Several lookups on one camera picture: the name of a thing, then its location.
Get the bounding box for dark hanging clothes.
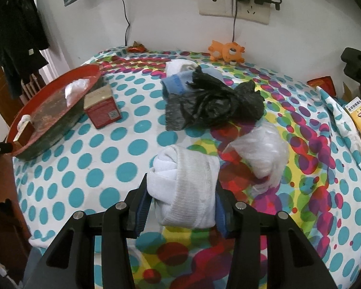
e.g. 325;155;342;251
0;0;50;100

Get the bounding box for wooden chair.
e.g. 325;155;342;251
18;72;46;103

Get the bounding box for black plastic bag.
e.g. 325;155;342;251
165;66;265;132

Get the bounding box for cream box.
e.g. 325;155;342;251
13;121;35;144

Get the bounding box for black charger cable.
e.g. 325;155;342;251
232;1;239;43

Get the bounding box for white folded sock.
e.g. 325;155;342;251
165;59;199;77

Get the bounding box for red packet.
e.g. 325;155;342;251
307;77;334;94

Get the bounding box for orange plush toy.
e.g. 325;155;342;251
208;40;245;65

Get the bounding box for white coax wall plate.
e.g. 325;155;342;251
198;0;233;15

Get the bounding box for polka dot cloth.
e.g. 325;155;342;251
12;46;361;289

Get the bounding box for white power outlet plate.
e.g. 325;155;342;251
232;0;271;25

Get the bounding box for dark carved wooden furniture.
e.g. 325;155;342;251
0;157;31;277

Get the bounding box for black television cable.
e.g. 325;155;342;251
120;0;132;47

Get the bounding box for light blue sock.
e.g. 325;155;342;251
162;66;225;104

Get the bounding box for red gold snack wrapper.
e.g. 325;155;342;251
127;41;147;52

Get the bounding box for small crumpled clear plastic bag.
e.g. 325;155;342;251
64;78;89;100

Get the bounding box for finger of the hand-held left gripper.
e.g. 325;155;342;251
0;142;14;158

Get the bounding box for round red tray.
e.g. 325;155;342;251
4;64;104;161

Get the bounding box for black clamp stand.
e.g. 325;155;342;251
341;47;361;100

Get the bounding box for large white sock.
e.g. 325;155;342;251
146;145;221;229

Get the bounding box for red box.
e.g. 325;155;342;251
84;85;122;129

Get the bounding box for large clear plastic bag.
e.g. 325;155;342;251
221;122;289;196

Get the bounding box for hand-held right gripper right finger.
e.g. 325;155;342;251
213;181;339;289

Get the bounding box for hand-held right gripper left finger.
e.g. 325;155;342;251
24;173;152;289

